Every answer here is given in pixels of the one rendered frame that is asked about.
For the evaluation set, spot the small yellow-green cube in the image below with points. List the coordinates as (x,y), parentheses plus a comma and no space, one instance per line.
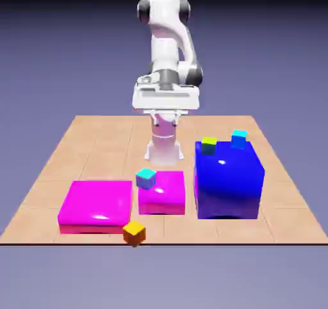
(209,146)

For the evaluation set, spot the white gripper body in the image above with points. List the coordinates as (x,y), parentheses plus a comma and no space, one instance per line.
(166,100)

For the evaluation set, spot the small cyan cube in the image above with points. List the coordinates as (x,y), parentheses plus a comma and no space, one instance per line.
(238,139)
(146,178)

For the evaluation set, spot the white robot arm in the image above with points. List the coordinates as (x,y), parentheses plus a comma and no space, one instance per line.
(164,47)

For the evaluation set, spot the small orange cube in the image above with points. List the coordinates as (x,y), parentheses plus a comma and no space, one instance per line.
(134,232)

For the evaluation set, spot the large flat magenta box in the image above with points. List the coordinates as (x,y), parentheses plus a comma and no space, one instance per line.
(94,203)

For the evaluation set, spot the large blue box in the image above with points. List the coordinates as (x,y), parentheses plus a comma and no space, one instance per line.
(228,180)

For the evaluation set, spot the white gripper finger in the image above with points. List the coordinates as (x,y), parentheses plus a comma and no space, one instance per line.
(155,119)
(175,118)

